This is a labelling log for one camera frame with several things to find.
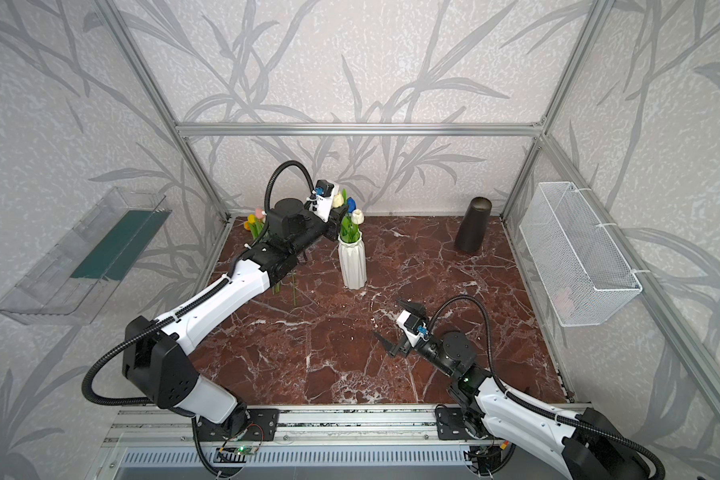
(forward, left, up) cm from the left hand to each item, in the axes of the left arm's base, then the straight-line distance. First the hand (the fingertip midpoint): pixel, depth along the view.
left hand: (346, 195), depth 75 cm
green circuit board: (-52, +24, -35) cm, 67 cm away
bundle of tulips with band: (+17, +38, -33) cm, 53 cm away
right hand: (-23, -11, -16) cm, 30 cm away
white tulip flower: (-3, -3, -5) cm, 6 cm away
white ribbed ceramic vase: (-6, -1, -22) cm, 22 cm away
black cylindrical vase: (+8, -39, -21) cm, 45 cm away
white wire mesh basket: (-23, -51, 0) cm, 56 cm away
